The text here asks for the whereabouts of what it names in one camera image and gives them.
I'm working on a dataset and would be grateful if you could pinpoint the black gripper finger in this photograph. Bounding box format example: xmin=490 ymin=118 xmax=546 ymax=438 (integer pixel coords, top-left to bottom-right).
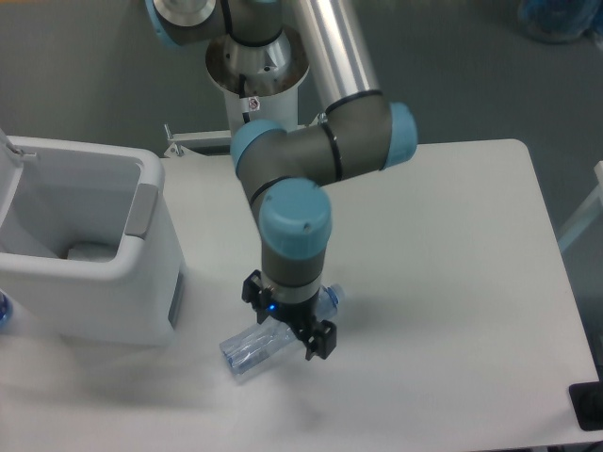
xmin=241 ymin=269 xmax=267 ymax=325
xmin=300 ymin=320 xmax=337 ymax=361

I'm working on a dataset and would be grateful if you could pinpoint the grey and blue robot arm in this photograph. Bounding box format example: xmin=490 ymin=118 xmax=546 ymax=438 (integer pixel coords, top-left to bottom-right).
xmin=146 ymin=1 xmax=417 ymax=358

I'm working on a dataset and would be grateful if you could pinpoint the trash inside trash can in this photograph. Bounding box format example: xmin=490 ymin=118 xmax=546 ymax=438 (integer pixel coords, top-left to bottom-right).
xmin=61 ymin=242 xmax=118 ymax=263

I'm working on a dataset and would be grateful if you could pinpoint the white pedestal base frame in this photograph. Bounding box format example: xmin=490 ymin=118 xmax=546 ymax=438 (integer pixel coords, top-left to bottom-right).
xmin=163 ymin=113 xmax=328 ymax=159

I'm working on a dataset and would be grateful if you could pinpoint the black cable on pedestal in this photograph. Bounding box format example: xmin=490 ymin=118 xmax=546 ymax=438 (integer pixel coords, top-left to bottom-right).
xmin=237 ymin=73 xmax=258 ymax=126

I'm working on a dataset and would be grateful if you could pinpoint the blue plastic bag on floor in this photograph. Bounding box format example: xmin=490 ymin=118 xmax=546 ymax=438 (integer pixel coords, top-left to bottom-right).
xmin=517 ymin=1 xmax=602 ymax=44

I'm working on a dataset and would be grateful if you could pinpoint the black device at table edge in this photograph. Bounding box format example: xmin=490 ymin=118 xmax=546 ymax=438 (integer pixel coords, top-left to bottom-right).
xmin=569 ymin=381 xmax=602 ymax=431

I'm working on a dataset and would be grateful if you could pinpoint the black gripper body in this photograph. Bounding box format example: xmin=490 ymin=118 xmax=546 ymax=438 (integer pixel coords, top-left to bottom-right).
xmin=261 ymin=282 xmax=320 ymax=342

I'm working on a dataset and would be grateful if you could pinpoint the white frame at right edge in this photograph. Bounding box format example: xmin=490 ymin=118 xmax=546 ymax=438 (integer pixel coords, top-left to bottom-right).
xmin=557 ymin=161 xmax=602 ymax=253

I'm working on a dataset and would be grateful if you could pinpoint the white trash can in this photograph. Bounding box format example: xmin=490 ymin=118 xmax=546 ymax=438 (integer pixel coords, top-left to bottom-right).
xmin=1 ymin=135 xmax=186 ymax=346

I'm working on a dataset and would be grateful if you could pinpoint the clear plastic water bottle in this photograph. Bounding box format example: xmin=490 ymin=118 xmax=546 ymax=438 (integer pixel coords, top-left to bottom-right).
xmin=220 ymin=283 xmax=346 ymax=379

